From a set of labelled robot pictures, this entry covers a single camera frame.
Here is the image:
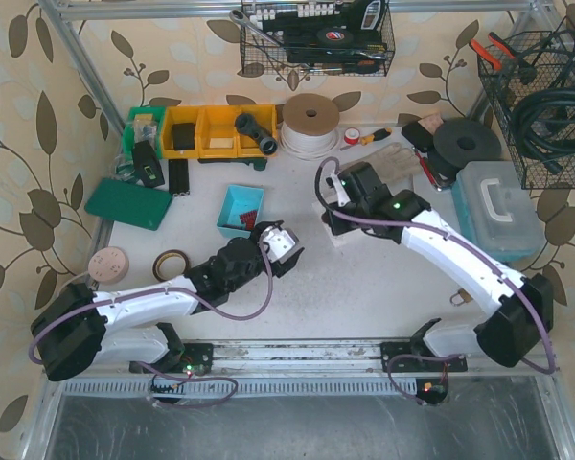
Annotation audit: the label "white peg base plate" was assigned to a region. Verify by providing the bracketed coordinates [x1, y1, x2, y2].
[311, 202, 366, 248]

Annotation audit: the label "blue plastic tray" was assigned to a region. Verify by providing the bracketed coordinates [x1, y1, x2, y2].
[216, 185, 265, 239]

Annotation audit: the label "brown tape roll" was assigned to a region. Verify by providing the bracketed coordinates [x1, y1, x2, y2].
[152, 249, 191, 282]

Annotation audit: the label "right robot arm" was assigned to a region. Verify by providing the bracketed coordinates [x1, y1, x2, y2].
[313, 158, 557, 374]

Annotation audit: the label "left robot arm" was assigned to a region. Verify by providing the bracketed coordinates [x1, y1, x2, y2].
[28, 220, 304, 381]

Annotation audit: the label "red spring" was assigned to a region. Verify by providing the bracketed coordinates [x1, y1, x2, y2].
[239, 210, 258, 230]

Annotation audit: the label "beige work glove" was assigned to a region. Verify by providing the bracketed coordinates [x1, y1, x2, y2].
[341, 142, 423, 186]

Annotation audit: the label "red white tape roll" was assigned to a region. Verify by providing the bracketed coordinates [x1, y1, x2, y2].
[343, 127, 360, 145]

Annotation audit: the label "yellow black screwdriver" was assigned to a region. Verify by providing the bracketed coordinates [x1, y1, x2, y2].
[340, 127, 392, 151]

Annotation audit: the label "yellow storage bin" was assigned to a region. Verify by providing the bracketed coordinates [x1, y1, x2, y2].
[160, 103, 278, 160]

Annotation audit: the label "black rectangular block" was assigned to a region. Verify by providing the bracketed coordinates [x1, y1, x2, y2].
[168, 159, 190, 197]

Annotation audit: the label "dark grey pipe fitting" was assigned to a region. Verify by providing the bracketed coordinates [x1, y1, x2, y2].
[235, 113, 278, 156]

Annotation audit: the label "black disc spool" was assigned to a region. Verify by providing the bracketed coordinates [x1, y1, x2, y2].
[427, 118, 502, 180]

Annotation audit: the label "green cutting mat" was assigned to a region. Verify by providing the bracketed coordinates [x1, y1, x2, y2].
[84, 178, 173, 231]

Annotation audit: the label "black box in bin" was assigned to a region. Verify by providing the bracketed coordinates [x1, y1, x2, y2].
[172, 123, 196, 150]

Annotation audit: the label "black green meter device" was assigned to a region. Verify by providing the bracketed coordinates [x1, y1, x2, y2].
[131, 141, 165, 188]

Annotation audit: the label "blue clear toolbox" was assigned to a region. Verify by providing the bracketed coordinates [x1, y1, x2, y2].
[451, 161, 545, 263]

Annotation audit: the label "green storage bin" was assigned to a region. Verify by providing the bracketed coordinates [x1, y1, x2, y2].
[122, 106, 166, 160]

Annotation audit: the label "black tape roll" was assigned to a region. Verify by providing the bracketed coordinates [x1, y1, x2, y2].
[315, 27, 354, 49]

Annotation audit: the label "silver wrench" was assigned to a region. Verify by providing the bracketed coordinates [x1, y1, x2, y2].
[229, 9, 285, 49]

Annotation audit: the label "white cable spool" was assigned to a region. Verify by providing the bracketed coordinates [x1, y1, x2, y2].
[280, 93, 340, 161]

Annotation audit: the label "top wire basket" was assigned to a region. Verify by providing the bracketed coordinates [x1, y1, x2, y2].
[230, 1, 395, 85]

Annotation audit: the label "wire basket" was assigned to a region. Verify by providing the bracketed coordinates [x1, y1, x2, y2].
[230, 1, 395, 85]
[469, 29, 575, 190]

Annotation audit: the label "orange handled pliers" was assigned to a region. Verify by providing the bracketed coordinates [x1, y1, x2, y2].
[469, 31, 518, 71]

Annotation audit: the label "right wire basket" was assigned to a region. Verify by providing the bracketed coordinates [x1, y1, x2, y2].
[469, 29, 575, 190]

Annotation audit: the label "coiled black hose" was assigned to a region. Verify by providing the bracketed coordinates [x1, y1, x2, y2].
[512, 83, 575, 162]

